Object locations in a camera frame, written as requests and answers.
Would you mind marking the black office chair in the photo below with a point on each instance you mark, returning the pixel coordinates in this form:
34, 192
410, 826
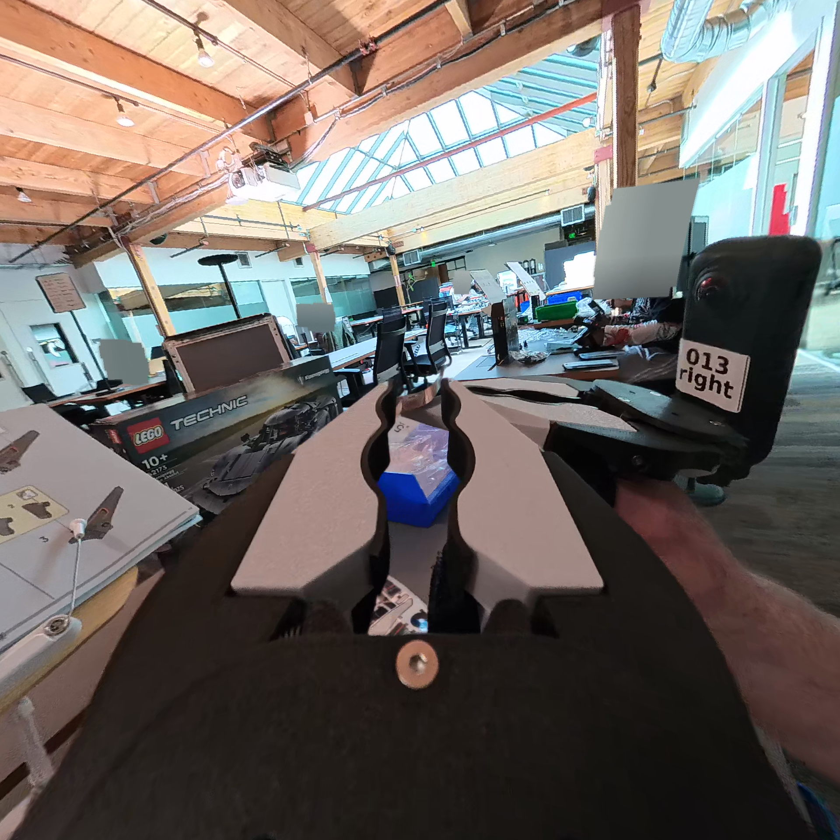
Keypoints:
434, 334
390, 348

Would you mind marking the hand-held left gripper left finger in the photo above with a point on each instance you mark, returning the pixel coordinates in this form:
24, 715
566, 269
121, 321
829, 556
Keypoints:
308, 518

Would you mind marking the white ceiling projector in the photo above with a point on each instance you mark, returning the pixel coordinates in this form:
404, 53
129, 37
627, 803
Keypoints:
266, 180

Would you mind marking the crumpled clear plastic bags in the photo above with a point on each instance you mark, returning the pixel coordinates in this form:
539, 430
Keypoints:
420, 446

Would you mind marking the green plastic bin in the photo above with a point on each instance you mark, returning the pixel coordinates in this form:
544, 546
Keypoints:
558, 312

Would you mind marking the black floor lamp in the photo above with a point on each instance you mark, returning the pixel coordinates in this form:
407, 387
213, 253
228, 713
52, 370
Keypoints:
226, 289

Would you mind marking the person's right forearm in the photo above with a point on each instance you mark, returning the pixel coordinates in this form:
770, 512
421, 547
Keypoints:
754, 623

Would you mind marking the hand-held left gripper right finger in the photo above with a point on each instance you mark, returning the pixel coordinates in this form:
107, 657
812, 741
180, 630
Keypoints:
525, 525

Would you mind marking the blue plastic bin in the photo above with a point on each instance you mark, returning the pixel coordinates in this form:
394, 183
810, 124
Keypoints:
413, 502

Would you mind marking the black standing card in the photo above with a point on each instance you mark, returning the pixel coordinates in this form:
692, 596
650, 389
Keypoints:
505, 328

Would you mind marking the silver ventilation duct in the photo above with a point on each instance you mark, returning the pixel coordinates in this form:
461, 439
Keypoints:
709, 33

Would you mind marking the lego sticker sheet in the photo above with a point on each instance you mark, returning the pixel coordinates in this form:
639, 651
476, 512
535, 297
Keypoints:
394, 610

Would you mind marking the lego set box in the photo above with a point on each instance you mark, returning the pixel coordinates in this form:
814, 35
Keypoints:
197, 420

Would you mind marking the lego instruction booklet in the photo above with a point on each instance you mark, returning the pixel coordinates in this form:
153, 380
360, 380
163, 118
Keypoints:
65, 558

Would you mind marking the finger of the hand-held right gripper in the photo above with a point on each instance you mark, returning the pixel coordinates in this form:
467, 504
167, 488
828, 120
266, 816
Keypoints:
525, 387
564, 417

